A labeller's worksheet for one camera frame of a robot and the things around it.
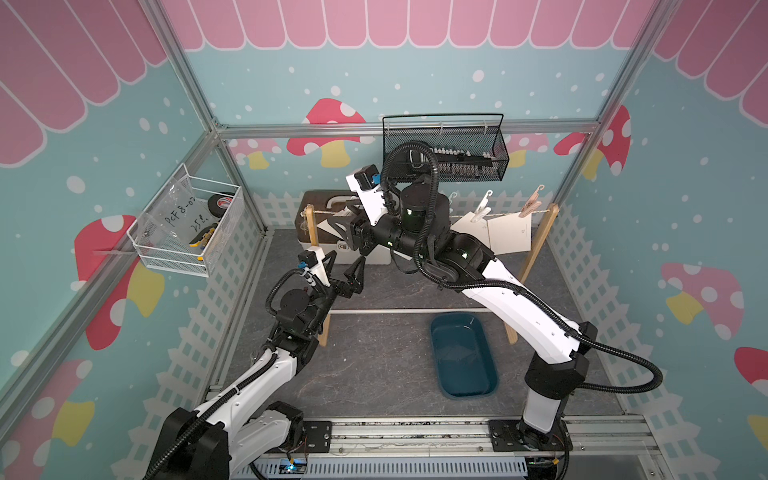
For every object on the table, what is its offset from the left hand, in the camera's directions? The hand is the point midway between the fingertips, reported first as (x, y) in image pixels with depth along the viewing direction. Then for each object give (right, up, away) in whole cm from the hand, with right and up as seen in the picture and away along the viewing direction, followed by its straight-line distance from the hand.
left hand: (352, 259), depth 74 cm
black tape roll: (-37, +15, +6) cm, 40 cm away
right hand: (0, +9, -18) cm, 20 cm away
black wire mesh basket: (+34, +36, +21) cm, 53 cm away
